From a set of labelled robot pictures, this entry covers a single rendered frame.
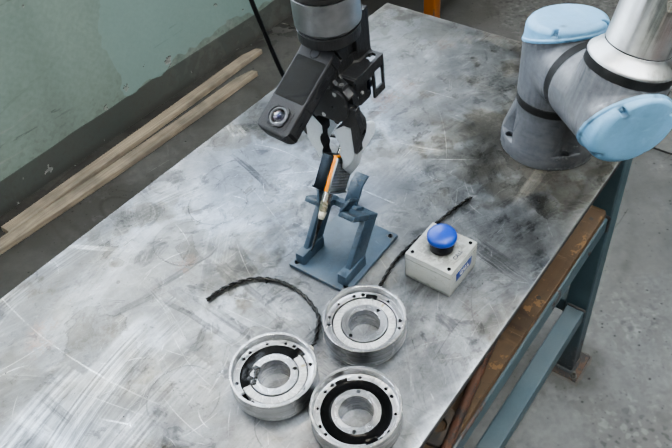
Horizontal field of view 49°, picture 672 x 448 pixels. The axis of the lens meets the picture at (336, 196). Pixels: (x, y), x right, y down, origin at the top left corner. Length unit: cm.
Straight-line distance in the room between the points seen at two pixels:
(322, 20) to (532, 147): 50
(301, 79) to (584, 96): 39
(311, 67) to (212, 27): 211
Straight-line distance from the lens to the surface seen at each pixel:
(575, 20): 112
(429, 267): 98
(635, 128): 102
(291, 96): 82
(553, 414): 187
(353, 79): 85
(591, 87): 101
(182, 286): 106
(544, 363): 164
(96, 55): 259
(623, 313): 208
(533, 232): 110
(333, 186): 93
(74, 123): 262
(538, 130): 117
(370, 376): 89
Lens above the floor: 158
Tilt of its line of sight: 43 degrees down
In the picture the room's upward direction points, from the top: 5 degrees counter-clockwise
